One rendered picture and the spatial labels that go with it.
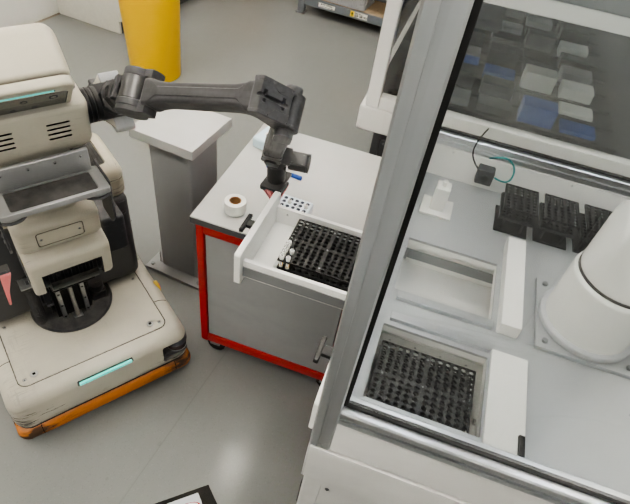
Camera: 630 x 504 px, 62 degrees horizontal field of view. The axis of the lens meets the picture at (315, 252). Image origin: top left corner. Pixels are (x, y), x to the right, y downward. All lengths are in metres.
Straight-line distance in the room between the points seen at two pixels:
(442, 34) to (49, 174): 1.11
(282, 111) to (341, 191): 0.80
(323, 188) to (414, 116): 1.34
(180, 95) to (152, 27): 2.63
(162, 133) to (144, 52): 1.87
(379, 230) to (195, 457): 1.57
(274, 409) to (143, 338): 0.58
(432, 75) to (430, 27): 0.04
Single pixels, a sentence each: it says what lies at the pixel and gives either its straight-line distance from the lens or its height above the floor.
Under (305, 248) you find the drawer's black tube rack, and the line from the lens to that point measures 1.40.
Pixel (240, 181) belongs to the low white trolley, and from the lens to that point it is 1.83.
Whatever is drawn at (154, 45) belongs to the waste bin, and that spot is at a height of 0.29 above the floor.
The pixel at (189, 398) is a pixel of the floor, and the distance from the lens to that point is 2.16.
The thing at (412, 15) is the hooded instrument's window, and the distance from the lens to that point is 1.93.
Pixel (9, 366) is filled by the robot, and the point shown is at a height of 0.28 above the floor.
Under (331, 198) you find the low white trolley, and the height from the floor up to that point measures 0.76.
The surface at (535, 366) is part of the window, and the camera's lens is 0.74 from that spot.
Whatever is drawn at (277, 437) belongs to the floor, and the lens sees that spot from 2.08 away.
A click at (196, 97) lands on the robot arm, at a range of 1.16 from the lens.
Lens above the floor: 1.88
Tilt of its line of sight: 45 degrees down
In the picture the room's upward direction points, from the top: 10 degrees clockwise
